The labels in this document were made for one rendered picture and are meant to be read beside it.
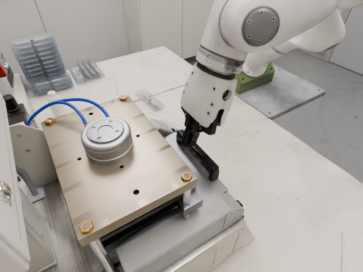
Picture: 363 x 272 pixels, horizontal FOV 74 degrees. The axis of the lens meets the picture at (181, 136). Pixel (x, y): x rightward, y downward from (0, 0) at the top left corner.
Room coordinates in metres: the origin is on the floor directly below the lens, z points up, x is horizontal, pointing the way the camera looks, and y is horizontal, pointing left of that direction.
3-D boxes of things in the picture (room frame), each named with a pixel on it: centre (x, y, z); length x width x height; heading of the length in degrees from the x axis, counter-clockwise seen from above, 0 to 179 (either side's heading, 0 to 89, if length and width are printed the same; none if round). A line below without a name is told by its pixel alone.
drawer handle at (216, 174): (0.39, -0.03, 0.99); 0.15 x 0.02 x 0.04; 32
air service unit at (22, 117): (0.41, 0.35, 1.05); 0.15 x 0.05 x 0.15; 32
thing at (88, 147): (0.29, 0.16, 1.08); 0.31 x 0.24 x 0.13; 32
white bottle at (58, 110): (0.80, 0.50, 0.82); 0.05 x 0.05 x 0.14
